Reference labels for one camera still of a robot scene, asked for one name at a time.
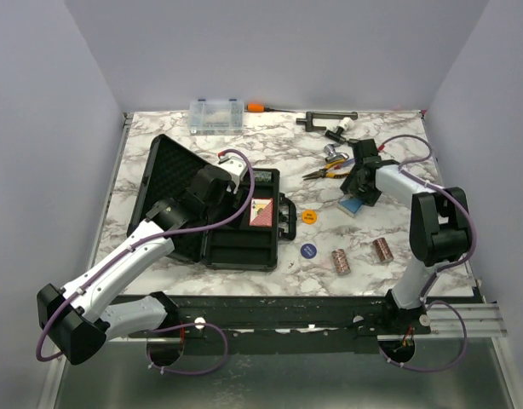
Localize blue playing card deck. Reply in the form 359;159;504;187
338;198;364;216

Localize red playing card deck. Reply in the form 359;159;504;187
249;199;273;228

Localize peach blue poker chip stack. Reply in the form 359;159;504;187
331;249;351;276

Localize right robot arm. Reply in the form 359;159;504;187
341;137;477;334

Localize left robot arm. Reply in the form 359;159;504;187
35;156;254;365

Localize chrome metal fitting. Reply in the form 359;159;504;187
324;144;349;164

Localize green chip stack in case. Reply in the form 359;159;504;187
254;170;273;184

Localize black foam-lined poker case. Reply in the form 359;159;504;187
127;135;297;271

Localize black white cylinder tool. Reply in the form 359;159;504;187
325;117;353;144

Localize orange big blind button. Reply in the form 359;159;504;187
302;210;318;224

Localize clear plastic organizer box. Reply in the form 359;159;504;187
187;99;244;135

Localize orange black poker chip stack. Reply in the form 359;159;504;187
372;237;394;264

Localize black metal clamp tool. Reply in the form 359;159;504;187
296;111;359;132

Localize blue small blind button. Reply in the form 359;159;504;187
300;243;318;259

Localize yellow handled needle-nose pliers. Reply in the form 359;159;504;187
302;159;349;181

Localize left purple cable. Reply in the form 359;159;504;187
34;148;257;376

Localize orange handled screwdriver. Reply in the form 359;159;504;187
245;103;290;113

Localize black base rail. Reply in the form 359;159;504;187
112;291;433;357

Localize aluminium extrusion frame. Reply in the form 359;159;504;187
428;303;508;339

